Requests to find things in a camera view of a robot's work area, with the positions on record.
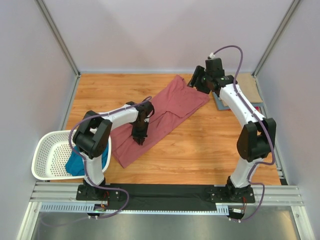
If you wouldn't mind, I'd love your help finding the pink t shirt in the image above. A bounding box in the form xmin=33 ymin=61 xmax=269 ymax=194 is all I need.
xmin=110 ymin=75 xmax=210 ymax=168

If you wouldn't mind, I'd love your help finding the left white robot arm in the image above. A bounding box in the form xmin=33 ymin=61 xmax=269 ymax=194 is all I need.
xmin=69 ymin=99 xmax=155 ymax=201

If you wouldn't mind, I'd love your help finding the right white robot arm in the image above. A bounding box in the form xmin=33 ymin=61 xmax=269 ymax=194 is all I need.
xmin=188 ymin=56 xmax=276 ymax=203

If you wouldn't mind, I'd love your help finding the folded grey-blue t shirt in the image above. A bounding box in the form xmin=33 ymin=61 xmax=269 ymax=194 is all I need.
xmin=212 ymin=92 xmax=264 ymax=111

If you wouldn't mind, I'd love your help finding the folded beige t shirt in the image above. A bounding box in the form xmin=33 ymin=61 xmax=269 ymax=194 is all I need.
xmin=236 ymin=73 xmax=263 ymax=104

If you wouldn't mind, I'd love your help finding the blue t shirt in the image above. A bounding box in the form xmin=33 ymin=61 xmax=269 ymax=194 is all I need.
xmin=65 ymin=145 xmax=109 ymax=177

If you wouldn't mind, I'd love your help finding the white plastic laundry basket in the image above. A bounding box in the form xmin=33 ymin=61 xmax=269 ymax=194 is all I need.
xmin=31 ymin=130 xmax=112 ymax=185

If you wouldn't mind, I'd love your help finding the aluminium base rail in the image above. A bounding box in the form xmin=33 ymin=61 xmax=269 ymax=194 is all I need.
xmin=30 ymin=182 xmax=303 ymax=216

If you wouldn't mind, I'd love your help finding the right aluminium frame post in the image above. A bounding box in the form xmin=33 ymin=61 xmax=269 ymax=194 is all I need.
xmin=251 ymin=0 xmax=302 ymax=78

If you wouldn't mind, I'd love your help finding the aluminium frame post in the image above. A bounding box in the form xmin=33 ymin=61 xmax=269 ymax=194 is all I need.
xmin=251 ymin=0 xmax=302 ymax=78
xmin=35 ymin=0 xmax=81 ymax=77

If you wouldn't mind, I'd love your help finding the left aluminium frame post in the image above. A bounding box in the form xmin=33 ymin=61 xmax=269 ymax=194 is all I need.
xmin=35 ymin=0 xmax=81 ymax=77

